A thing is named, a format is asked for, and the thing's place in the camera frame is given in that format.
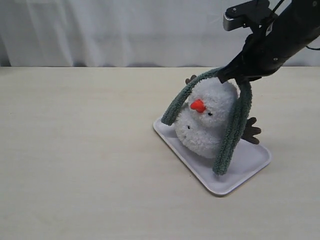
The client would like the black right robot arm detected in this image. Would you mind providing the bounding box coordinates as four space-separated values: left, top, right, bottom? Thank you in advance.
217 0 320 84

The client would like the white backdrop curtain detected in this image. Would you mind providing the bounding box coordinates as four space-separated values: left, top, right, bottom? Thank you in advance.
0 0 320 68

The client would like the green fuzzy scarf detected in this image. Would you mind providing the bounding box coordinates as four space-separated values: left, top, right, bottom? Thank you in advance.
160 68 253 176

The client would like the white plush snowman toy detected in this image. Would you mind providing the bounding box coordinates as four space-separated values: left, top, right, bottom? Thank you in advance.
174 74 262 160

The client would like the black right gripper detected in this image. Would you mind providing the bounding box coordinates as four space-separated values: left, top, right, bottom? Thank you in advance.
216 14 300 93

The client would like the white rectangular plastic tray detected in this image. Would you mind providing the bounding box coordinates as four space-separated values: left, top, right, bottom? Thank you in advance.
152 118 272 196

